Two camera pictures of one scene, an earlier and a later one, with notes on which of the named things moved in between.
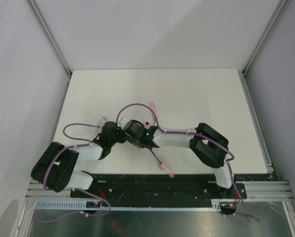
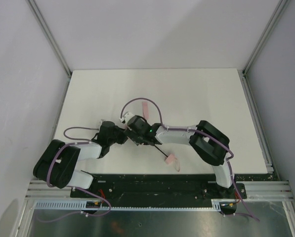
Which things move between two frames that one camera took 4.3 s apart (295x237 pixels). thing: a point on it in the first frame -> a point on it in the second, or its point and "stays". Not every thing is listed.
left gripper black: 118,137 stays
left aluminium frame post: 50,37 stays
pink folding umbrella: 153,122 -> 170,159
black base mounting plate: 157,187 stays
